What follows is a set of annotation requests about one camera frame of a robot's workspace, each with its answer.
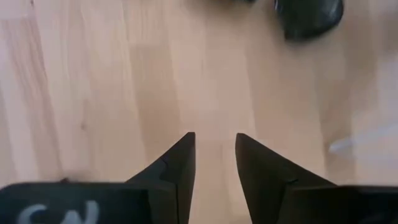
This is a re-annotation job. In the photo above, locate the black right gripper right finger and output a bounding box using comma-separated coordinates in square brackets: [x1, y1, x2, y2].
[234, 133, 336, 224]

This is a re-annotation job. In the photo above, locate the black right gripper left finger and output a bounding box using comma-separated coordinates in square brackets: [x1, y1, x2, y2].
[126, 132, 197, 224]

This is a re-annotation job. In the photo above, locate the black oval plate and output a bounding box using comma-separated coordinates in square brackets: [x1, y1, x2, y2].
[273, 0, 345, 42]

